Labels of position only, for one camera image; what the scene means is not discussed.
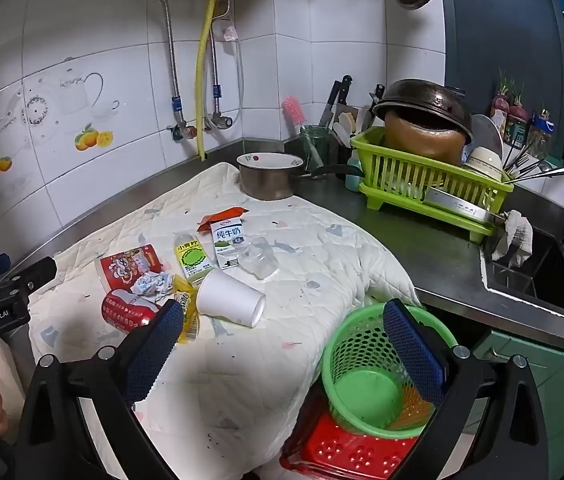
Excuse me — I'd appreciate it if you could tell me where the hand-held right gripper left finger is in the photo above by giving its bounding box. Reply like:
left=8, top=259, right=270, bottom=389
left=14, top=299, right=185, bottom=480

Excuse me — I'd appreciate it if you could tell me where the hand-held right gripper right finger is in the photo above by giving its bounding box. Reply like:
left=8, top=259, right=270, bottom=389
left=382, top=298, right=550, bottom=480

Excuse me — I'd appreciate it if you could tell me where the red soda can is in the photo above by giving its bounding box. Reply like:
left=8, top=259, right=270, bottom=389
left=102, top=289, right=160, bottom=333

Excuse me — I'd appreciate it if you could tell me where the yellow plastic wrapper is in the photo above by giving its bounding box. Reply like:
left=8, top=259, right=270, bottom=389
left=172, top=275, right=201, bottom=345

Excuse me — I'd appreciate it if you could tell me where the green plastic basket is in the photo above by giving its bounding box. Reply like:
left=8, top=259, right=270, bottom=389
left=322, top=302, right=458, bottom=438

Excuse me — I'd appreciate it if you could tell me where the paper ball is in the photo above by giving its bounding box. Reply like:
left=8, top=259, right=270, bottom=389
left=129, top=271, right=177, bottom=306

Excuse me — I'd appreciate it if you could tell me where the red snack packet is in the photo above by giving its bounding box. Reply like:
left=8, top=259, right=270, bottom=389
left=99, top=244, right=163, bottom=292

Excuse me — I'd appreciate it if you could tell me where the plastic bottle yellow-green label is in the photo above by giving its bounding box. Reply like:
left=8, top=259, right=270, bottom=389
left=174, top=232, right=217, bottom=286

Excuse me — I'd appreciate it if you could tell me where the crushed clear plastic cup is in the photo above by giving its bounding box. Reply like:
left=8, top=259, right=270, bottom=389
left=238, top=236, right=280, bottom=281

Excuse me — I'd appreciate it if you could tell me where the white quilted printed mat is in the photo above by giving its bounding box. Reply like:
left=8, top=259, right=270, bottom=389
left=26, top=161, right=425, bottom=461

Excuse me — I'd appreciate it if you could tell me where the red plastic basket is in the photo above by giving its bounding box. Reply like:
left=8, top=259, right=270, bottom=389
left=280, top=390, right=435, bottom=476

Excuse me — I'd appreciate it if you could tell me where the white milk carton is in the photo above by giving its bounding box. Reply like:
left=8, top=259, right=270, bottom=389
left=210, top=217, right=250, bottom=268

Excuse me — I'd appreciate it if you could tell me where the green cabinet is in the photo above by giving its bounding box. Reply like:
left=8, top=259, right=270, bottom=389
left=472, top=330, right=564, bottom=480

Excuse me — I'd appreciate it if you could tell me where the orange wrapper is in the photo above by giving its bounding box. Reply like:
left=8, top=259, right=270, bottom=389
left=197, top=206, right=250, bottom=233

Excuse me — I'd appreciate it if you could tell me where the metal tray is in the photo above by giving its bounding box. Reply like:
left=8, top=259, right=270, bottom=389
left=422, top=186, right=505, bottom=226

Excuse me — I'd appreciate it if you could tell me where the steel sink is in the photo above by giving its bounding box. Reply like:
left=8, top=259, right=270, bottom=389
left=482, top=220, right=564, bottom=333

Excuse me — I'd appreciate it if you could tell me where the white rag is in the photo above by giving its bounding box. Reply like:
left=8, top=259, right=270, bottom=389
left=491, top=210, right=534, bottom=269

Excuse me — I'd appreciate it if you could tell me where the green dish rack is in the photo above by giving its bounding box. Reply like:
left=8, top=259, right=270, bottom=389
left=350, top=126, right=514, bottom=243

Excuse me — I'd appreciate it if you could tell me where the teal plastic bottle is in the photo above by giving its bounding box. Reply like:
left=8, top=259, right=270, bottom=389
left=344, top=152, right=363, bottom=192

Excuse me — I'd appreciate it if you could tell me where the water valve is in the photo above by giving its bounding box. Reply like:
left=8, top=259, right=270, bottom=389
left=204, top=112, right=233, bottom=131
left=169, top=120, right=197, bottom=141

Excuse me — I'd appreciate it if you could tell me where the metal saucepan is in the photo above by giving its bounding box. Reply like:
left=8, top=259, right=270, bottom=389
left=237, top=152, right=365, bottom=202

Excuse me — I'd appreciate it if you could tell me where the white ceramic bowl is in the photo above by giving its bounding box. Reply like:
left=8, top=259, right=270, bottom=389
left=463, top=146, right=505, bottom=182

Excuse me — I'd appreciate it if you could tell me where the brown clay pot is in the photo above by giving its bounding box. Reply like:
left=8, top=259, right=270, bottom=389
left=384, top=107, right=468, bottom=166

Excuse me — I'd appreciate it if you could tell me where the bundle of metal utensils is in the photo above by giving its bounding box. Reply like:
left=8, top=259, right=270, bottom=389
left=504, top=137, right=564, bottom=183

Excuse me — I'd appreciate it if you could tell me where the glass jar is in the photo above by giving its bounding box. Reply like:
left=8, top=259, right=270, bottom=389
left=300, top=125, right=335, bottom=173

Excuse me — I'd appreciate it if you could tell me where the grey plate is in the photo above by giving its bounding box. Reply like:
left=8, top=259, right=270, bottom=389
left=469, top=114, right=504, bottom=158

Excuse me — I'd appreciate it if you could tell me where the white spatula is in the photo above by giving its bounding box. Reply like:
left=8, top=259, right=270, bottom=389
left=334, top=112, right=359, bottom=147

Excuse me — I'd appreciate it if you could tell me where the sprouting onion jar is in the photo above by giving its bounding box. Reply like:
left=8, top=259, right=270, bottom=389
left=491, top=71, right=513, bottom=118
left=506, top=85, right=531, bottom=151

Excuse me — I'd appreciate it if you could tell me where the metal flexible hose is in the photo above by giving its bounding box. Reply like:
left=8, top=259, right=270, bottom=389
left=148, top=0, right=187, bottom=126
left=207, top=0, right=235, bottom=128

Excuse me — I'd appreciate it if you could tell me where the yellow gas hose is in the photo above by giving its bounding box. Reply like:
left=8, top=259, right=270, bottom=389
left=197, top=0, right=219, bottom=162

